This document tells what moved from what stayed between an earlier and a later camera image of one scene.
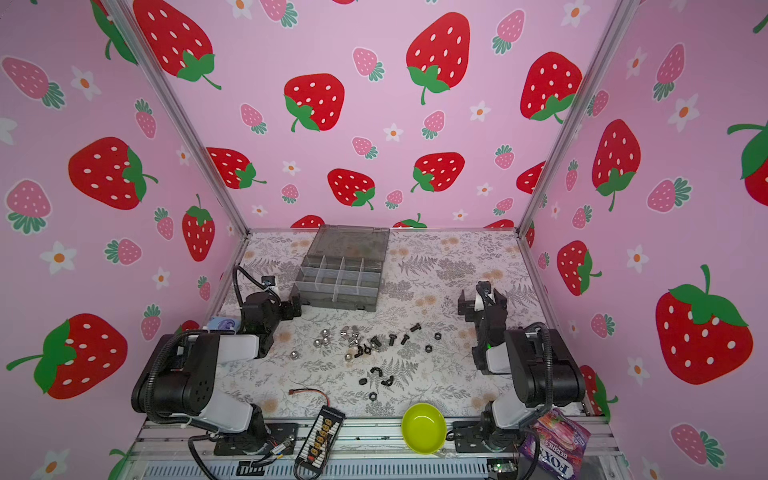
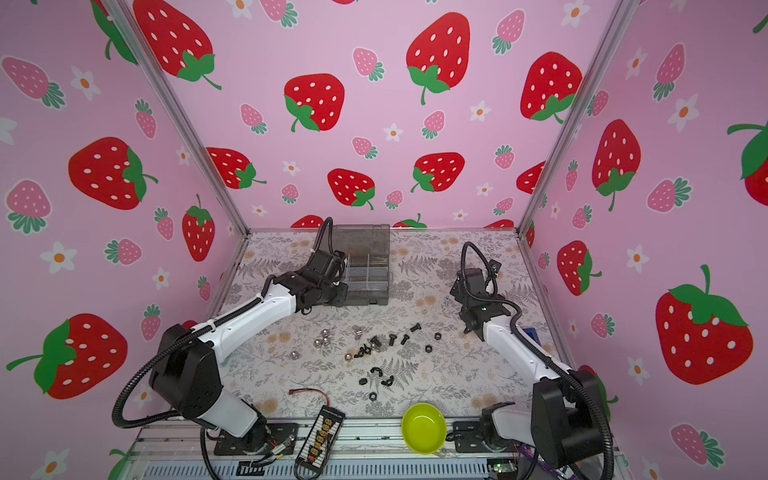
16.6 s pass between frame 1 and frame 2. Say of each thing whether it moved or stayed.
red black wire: stayed
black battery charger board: stayed
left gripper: moved
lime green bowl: stayed
